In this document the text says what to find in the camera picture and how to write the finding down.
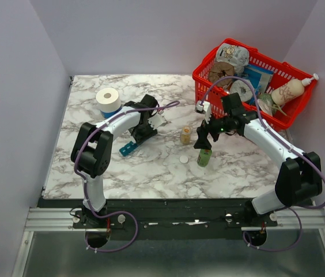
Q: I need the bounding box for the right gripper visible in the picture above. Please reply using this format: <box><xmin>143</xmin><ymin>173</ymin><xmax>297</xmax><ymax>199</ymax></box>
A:
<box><xmin>194</xmin><ymin>109</ymin><xmax>232</xmax><ymax>150</ymax></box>

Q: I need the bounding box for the teal weekly pill organizer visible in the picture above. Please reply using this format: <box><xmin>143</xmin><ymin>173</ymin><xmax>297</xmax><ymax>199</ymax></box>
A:
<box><xmin>119</xmin><ymin>131</ymin><xmax>157</xmax><ymax>157</ymax></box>

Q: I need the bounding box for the white bottle cap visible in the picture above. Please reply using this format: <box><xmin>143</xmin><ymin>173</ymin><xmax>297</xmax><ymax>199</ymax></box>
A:
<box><xmin>179</xmin><ymin>155</ymin><xmax>188</xmax><ymax>163</ymax></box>

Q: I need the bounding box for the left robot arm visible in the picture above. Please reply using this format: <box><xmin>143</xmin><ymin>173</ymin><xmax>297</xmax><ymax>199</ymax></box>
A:
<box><xmin>71</xmin><ymin>94</ymin><xmax>158</xmax><ymax>228</ymax></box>

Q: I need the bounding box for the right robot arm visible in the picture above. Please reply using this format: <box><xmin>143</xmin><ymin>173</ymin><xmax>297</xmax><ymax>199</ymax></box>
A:
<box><xmin>194</xmin><ymin>93</ymin><xmax>322</xmax><ymax>226</ymax></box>

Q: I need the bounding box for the green pill bottle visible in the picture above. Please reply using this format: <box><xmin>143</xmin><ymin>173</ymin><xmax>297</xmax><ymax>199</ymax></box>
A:
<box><xmin>197</xmin><ymin>149</ymin><xmax>212</xmax><ymax>167</ymax></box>

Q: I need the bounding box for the amber pill bottle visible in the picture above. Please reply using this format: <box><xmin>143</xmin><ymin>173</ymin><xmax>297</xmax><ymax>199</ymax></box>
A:
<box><xmin>180</xmin><ymin>126</ymin><xmax>192</xmax><ymax>145</ymax></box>

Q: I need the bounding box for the blue tape roll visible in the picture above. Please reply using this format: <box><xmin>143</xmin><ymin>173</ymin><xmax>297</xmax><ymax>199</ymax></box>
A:
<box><xmin>101</xmin><ymin>107</ymin><xmax>122</xmax><ymax>118</ymax></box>

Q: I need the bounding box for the white toilet paper roll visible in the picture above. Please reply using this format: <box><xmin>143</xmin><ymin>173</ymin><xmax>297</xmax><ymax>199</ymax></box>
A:
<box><xmin>96</xmin><ymin>88</ymin><xmax>122</xmax><ymax>113</ymax></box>

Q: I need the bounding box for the silver wrapped roll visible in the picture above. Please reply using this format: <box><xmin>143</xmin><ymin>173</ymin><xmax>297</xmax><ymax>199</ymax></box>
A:
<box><xmin>229</xmin><ymin>80</ymin><xmax>253</xmax><ymax>103</ymax></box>

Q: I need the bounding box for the green white pouch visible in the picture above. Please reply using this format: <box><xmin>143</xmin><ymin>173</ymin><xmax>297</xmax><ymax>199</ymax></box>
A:
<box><xmin>257</xmin><ymin>93</ymin><xmax>287</xmax><ymax>116</ymax></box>

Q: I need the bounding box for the blue packet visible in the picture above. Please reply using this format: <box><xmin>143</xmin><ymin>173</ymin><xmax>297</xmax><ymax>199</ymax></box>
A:
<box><xmin>243</xmin><ymin>64</ymin><xmax>274</xmax><ymax>94</ymax></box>

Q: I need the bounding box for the printed wrapped package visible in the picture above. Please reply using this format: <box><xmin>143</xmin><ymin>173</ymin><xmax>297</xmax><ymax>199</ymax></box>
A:
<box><xmin>215</xmin><ymin>43</ymin><xmax>250</xmax><ymax>74</ymax></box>

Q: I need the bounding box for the cream pump lotion bottle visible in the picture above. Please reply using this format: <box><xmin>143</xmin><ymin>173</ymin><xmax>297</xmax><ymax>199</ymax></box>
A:
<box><xmin>271</xmin><ymin>73</ymin><xmax>319</xmax><ymax>106</ymax></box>

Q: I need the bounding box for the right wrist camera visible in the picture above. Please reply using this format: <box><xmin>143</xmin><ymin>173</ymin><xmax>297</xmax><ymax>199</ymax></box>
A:
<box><xmin>195</xmin><ymin>100</ymin><xmax>212</xmax><ymax>123</ymax></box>

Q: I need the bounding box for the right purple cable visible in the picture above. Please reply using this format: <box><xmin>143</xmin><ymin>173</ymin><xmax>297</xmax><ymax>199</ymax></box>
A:
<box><xmin>201</xmin><ymin>75</ymin><xmax>325</xmax><ymax>252</ymax></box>

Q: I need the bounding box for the purple cable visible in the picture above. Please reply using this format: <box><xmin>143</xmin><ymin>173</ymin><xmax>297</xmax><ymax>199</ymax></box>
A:
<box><xmin>73</xmin><ymin>100</ymin><xmax>180</xmax><ymax>253</ymax></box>
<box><xmin>201</xmin><ymin>75</ymin><xmax>325</xmax><ymax>252</ymax></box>

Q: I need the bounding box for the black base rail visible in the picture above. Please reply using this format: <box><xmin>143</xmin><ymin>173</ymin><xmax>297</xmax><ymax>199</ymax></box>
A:
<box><xmin>37</xmin><ymin>197</ymin><xmax>315</xmax><ymax>242</ymax></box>

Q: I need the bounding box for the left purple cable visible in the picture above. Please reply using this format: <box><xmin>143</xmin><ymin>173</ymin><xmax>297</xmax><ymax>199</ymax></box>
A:
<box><xmin>73</xmin><ymin>100</ymin><xmax>180</xmax><ymax>253</ymax></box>

